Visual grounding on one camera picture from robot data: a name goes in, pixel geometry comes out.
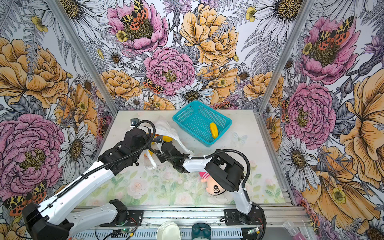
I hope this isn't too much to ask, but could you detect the translucent white plastic bag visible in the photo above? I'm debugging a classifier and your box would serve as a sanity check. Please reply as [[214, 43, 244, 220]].
[[140, 116, 193, 170]]

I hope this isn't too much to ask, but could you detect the yellow toy banana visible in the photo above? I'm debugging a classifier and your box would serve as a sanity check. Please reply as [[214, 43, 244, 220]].
[[210, 123, 219, 139]]

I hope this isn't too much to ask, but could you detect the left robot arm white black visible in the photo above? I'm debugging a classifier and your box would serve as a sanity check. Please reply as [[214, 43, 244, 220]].
[[22, 120, 156, 240]]

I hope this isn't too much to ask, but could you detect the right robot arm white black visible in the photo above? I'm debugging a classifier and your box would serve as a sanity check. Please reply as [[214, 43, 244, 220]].
[[149, 142, 266, 225]]

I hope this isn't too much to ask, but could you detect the yellow toy fruit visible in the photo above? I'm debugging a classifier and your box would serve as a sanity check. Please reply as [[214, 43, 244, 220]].
[[163, 136, 173, 143]]

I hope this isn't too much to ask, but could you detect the teal plastic basket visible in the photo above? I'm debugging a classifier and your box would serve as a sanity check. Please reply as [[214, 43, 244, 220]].
[[173, 101, 233, 147]]

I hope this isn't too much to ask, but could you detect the plush doll pink hat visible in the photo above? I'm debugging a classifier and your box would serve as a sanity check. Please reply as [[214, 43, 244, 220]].
[[199, 172, 226, 196]]

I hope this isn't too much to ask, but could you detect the white round cup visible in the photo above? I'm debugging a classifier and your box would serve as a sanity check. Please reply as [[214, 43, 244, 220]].
[[156, 222, 182, 240]]

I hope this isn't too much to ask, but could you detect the dark green round container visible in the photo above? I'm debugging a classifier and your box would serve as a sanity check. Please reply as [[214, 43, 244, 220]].
[[191, 223, 212, 240]]

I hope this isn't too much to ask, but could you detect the pink clear plastic object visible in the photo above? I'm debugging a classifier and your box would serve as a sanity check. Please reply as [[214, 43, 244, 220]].
[[283, 221, 306, 240]]

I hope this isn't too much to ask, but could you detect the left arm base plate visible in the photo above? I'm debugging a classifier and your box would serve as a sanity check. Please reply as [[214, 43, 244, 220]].
[[100, 210, 144, 227]]

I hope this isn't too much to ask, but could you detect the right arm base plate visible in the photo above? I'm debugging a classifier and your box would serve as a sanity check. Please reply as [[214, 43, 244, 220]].
[[224, 208, 266, 226]]

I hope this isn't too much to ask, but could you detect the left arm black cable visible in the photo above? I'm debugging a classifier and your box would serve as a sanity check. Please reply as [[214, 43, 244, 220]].
[[17, 119, 157, 238]]

